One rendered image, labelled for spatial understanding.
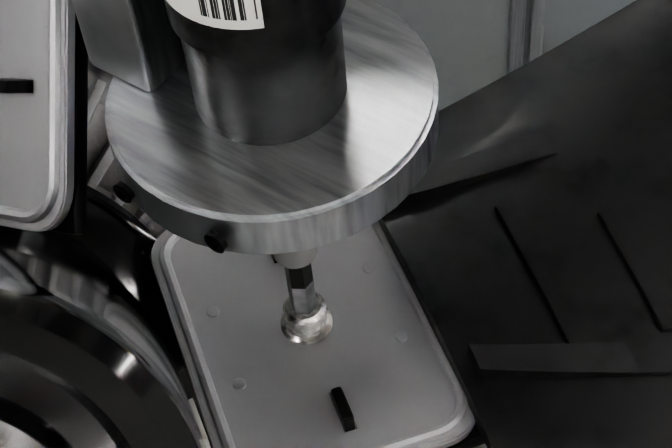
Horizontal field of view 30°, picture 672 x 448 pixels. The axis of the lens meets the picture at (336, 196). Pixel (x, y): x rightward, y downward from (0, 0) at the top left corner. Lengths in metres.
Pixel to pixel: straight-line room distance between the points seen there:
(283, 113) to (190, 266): 0.11
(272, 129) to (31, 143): 0.07
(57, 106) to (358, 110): 0.07
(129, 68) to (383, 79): 0.05
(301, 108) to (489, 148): 0.12
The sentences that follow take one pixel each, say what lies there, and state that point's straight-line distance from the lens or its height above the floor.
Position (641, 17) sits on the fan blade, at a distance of 0.40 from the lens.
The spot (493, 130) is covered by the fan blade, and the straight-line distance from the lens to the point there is 0.37.
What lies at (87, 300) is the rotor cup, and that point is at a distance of 0.27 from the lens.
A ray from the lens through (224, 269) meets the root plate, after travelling 0.34.
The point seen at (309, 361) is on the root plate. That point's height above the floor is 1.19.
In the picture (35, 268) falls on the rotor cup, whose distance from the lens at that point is 0.28.
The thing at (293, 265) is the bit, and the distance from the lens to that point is 0.30.
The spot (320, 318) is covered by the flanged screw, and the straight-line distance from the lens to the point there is 0.32.
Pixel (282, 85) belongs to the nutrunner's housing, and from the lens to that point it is 0.24.
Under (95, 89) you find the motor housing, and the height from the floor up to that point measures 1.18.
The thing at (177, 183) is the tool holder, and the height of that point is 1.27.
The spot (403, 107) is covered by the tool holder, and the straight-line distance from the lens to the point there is 0.26.
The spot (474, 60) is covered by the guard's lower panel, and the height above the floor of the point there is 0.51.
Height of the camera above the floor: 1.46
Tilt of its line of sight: 50 degrees down
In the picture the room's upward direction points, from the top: 6 degrees counter-clockwise
